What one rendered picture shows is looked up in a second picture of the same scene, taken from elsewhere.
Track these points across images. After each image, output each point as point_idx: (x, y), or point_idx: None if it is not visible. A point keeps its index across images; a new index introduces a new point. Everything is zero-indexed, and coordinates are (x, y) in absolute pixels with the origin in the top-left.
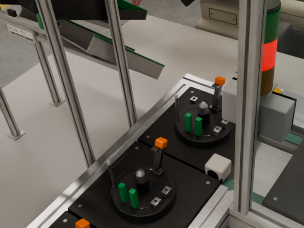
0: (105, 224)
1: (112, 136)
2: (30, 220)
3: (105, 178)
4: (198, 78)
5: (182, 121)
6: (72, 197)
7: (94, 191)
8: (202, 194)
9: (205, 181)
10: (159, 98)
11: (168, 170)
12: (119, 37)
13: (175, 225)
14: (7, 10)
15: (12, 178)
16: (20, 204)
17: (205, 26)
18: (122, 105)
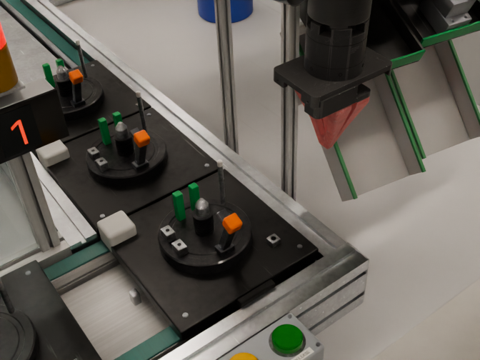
0: (111, 128)
1: (306, 194)
2: (203, 120)
3: (174, 135)
4: (343, 271)
5: (221, 208)
6: (168, 114)
7: (161, 126)
8: (89, 207)
9: (107, 214)
10: (381, 262)
11: (148, 186)
12: (283, 48)
13: (67, 176)
14: None
15: (272, 108)
16: None
17: None
18: (376, 214)
